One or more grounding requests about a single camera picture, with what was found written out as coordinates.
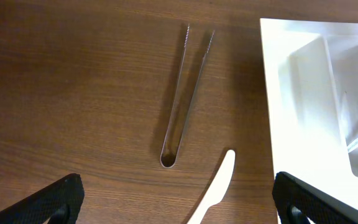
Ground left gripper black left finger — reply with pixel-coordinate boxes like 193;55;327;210
0;173;85;224

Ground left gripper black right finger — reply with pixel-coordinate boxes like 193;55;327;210
272;172;358;224

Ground white plastic knife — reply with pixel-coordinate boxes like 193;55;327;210
187;149;236;224

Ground metal kitchen tongs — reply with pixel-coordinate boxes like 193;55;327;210
159;24;215;169

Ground white cutlery tray organizer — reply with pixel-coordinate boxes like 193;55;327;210
260;18;358;210

